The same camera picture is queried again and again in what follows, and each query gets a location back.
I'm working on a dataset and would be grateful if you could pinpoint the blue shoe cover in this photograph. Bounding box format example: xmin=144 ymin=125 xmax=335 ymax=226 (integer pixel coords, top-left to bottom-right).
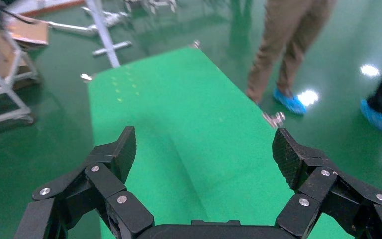
xmin=361 ymin=98 xmax=382 ymax=138
xmin=273 ymin=87 xmax=307 ymax=115

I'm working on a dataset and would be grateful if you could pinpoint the white pole stand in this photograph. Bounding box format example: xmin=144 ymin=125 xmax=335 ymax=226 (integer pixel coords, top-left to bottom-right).
xmin=47 ymin=0 xmax=133 ymax=69

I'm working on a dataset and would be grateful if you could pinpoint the large green tablecloth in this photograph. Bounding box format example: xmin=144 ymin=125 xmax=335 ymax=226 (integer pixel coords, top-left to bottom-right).
xmin=87 ymin=46 xmax=357 ymax=239

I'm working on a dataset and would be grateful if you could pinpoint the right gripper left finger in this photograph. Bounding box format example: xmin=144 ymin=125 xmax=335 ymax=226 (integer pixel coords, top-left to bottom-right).
xmin=14 ymin=126 xmax=154 ymax=239

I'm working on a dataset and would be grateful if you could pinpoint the white metal rack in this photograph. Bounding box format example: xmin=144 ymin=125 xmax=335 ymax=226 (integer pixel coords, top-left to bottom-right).
xmin=0 ymin=19 xmax=37 ymax=130

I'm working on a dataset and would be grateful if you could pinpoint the person in brown trousers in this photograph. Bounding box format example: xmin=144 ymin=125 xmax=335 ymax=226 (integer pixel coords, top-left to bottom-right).
xmin=245 ymin=0 xmax=337 ymax=115

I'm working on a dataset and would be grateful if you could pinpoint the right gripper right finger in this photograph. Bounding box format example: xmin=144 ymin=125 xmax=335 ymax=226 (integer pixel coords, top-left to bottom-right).
xmin=272 ymin=127 xmax=382 ymax=239

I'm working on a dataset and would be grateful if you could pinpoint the brown cardboard on rack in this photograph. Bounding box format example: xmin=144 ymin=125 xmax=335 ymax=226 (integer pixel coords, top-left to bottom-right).
xmin=0 ymin=19 xmax=49 ymax=91

